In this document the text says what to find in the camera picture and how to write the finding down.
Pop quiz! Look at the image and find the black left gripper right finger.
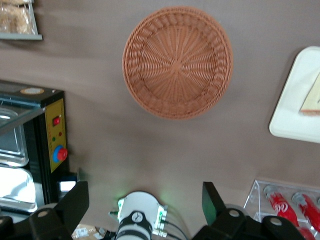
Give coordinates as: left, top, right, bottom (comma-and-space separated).
192, 181, 311, 240

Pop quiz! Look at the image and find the clear acrylic bottle rack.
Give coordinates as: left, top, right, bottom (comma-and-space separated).
243, 179, 320, 240

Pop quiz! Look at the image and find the red cola bottle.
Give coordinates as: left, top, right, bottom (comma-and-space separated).
263, 184, 301, 228
291, 191, 320, 233
296, 226, 320, 240

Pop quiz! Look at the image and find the black food warmer cabinet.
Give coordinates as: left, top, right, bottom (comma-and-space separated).
0, 79, 71, 221

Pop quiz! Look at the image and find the red emergency stop button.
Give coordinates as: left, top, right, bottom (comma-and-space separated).
52, 145, 69, 163

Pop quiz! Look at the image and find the grey metal snack tray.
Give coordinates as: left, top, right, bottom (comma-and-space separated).
0, 0, 44, 41

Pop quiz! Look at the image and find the small grey black box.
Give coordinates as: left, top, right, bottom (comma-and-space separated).
56, 167, 89, 201

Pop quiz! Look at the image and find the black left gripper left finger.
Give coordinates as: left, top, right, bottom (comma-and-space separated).
0, 180, 90, 240

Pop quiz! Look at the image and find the clear bag of brown snacks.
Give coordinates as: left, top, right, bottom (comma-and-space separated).
0, 5, 34, 35
0, 0, 29, 7

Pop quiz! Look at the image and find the stainless steel pan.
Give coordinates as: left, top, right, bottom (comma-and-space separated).
0, 165, 39, 214
0, 107, 29, 169

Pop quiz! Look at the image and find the cream rectangular tray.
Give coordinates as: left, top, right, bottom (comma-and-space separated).
268, 45, 320, 145

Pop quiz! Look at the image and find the triangular sandwich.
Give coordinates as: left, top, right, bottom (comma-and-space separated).
298, 71, 320, 117

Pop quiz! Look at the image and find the round brown wicker basket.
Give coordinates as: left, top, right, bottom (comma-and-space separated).
121, 5, 234, 122

